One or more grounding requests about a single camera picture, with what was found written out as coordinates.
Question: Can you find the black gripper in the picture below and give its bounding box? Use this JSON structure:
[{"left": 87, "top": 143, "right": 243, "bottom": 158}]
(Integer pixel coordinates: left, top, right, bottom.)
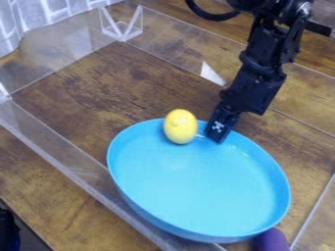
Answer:
[{"left": 204, "top": 52, "right": 287, "bottom": 143}]

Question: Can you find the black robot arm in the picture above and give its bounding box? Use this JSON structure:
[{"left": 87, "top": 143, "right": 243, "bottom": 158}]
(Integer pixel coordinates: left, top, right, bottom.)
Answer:
[{"left": 205, "top": 0, "right": 312, "bottom": 143}]

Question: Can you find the purple toy eggplant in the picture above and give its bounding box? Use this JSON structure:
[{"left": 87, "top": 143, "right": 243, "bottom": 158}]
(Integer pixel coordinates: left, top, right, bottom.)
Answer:
[{"left": 254, "top": 228, "right": 291, "bottom": 251}]

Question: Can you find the blue round plate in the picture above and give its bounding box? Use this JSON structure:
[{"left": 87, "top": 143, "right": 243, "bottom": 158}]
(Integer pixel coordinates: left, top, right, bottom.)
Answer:
[{"left": 105, "top": 119, "right": 292, "bottom": 243}]

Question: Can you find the black cable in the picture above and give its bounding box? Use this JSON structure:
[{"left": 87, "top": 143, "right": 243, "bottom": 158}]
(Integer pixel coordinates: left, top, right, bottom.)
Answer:
[{"left": 183, "top": 0, "right": 243, "bottom": 23}]

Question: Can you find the clear acrylic enclosure wall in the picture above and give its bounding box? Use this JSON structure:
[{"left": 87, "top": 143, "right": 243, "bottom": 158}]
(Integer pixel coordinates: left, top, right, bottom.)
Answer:
[{"left": 0, "top": 0, "right": 335, "bottom": 251}]

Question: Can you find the white patterned curtain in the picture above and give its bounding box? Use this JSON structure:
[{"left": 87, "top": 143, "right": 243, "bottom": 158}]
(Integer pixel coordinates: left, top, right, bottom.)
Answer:
[{"left": 0, "top": 0, "right": 124, "bottom": 58}]

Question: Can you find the black bar in background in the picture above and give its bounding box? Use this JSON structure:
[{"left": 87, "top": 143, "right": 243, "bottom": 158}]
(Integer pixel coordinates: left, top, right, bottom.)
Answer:
[{"left": 306, "top": 21, "right": 332, "bottom": 37}]

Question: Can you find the yellow toy lemon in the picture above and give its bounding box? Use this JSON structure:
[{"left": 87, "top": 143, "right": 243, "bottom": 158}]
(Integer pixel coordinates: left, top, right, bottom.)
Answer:
[{"left": 164, "top": 109, "right": 197, "bottom": 144}]

